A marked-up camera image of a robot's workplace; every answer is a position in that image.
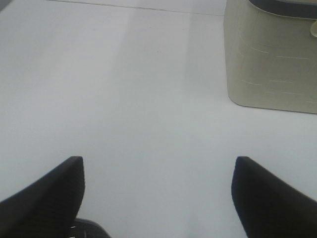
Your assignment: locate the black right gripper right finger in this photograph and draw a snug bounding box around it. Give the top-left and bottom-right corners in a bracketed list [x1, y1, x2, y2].
[231, 157, 317, 238]

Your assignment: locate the beige plastic bin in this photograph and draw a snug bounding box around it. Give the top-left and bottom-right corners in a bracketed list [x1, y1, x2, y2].
[223, 0, 317, 114]

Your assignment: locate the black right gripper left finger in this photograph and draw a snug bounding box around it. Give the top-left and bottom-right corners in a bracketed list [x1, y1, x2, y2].
[0, 156, 85, 238]

